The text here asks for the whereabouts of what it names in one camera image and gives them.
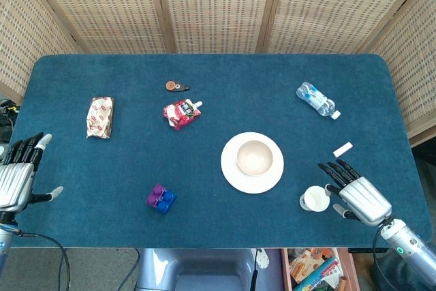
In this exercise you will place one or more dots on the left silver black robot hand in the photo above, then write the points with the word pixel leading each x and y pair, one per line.
pixel 15 182

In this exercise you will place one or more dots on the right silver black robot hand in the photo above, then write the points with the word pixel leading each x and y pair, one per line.
pixel 366 199

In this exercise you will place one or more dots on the white floral paper cup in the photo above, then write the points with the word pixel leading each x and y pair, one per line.
pixel 316 199

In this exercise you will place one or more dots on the off-white bowl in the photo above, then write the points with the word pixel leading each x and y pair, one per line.
pixel 254 158

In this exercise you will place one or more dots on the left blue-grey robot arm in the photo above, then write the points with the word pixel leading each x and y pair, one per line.
pixel 4 246

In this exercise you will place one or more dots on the white perforated plate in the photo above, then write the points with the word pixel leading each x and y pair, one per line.
pixel 262 259

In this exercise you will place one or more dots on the large white plate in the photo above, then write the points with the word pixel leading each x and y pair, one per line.
pixel 231 171

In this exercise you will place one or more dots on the small white eraser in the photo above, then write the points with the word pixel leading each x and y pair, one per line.
pixel 342 149

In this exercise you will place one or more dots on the pink storage crate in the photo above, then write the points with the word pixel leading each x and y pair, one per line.
pixel 351 270

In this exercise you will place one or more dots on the colourful picture book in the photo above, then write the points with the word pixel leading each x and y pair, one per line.
pixel 320 275

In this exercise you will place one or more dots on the gold red snack bag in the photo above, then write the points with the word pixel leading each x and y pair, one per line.
pixel 99 118

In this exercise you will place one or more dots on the clear plastic water bottle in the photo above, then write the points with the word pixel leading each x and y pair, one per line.
pixel 316 100

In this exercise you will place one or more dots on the purple toy building block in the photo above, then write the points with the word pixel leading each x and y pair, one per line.
pixel 155 195

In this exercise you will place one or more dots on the blue toy building block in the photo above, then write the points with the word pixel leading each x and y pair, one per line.
pixel 167 202

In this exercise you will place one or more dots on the blue table cloth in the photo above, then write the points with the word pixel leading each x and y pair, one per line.
pixel 204 175

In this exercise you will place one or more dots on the blue-grey robot torso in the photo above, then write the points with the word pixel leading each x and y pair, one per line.
pixel 204 270

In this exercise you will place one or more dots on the red drink pouch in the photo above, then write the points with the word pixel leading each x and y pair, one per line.
pixel 180 114

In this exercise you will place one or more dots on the orange black correction tape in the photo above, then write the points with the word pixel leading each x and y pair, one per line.
pixel 172 86

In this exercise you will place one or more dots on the woven bamboo folding screen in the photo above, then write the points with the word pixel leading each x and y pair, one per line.
pixel 218 8

